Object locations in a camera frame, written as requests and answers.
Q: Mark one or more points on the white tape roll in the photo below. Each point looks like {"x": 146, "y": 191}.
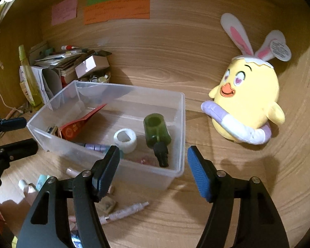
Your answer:
{"x": 130, "y": 143}

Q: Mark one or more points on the small pink cardboard box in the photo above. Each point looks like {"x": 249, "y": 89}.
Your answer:
{"x": 91, "y": 66}

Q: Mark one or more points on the dark green spray bottle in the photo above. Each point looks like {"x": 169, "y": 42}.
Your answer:
{"x": 157, "y": 131}

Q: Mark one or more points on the red foil packet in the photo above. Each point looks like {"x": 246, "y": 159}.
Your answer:
{"x": 77, "y": 128}

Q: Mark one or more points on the small white bottle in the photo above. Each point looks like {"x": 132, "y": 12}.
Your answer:
{"x": 23, "y": 184}

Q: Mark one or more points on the mint green tube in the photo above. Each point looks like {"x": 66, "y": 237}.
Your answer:
{"x": 42, "y": 182}

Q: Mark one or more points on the yellow green spray bottle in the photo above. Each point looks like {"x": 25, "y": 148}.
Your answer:
{"x": 31, "y": 87}

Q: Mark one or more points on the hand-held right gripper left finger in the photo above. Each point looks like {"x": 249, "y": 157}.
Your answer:
{"x": 104, "y": 178}

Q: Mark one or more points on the yellow chick plush toy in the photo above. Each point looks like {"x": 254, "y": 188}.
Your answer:
{"x": 248, "y": 95}

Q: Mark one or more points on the wooden stick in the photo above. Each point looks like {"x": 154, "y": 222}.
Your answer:
{"x": 10, "y": 113}

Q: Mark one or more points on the red white marker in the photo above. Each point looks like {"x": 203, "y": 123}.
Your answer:
{"x": 69, "y": 47}

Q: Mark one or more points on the dark cosmetic tube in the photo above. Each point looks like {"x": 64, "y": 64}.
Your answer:
{"x": 95, "y": 147}

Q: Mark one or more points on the orange paper note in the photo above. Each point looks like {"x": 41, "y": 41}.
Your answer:
{"x": 118, "y": 11}

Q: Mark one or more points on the mint green small box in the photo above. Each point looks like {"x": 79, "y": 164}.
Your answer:
{"x": 50, "y": 51}

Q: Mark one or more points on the white folded paper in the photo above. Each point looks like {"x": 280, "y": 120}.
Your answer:
{"x": 50, "y": 82}

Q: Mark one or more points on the blue foil packet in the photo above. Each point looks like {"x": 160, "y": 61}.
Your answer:
{"x": 76, "y": 237}

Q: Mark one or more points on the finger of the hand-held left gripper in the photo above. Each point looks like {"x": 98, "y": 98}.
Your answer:
{"x": 23, "y": 147}
{"x": 14, "y": 124}

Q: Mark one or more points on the clear plastic storage box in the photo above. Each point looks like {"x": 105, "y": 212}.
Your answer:
{"x": 144, "y": 100}

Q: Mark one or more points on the small horn-coloured block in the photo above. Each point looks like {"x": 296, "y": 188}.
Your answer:
{"x": 109, "y": 204}

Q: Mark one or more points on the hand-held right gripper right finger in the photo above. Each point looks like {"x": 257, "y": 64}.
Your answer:
{"x": 200, "y": 178}

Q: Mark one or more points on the stack of papers and books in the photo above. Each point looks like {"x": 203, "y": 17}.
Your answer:
{"x": 56, "y": 62}

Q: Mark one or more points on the glass bowl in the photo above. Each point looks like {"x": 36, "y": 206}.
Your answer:
{"x": 98, "y": 78}

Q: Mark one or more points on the small red charm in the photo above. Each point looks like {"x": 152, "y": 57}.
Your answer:
{"x": 144, "y": 160}

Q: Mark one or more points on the pink paper note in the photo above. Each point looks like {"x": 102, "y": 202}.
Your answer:
{"x": 64, "y": 10}

